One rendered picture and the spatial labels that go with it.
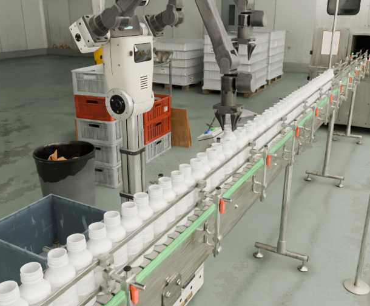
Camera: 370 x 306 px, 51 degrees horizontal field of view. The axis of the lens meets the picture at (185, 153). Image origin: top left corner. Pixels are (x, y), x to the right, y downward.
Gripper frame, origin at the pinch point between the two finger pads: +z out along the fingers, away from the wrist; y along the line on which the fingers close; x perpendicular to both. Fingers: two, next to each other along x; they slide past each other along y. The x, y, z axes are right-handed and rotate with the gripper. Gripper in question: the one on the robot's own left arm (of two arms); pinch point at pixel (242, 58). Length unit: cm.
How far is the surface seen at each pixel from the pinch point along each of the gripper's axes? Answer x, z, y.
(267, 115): 7.8, 24.2, -16.1
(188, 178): 83, 26, -16
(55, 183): 3, 93, 136
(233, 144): 49, 26, -17
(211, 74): -539, 101, 274
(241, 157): 43, 33, -18
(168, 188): 94, 25, -16
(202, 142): 35.4, 31.9, 3.3
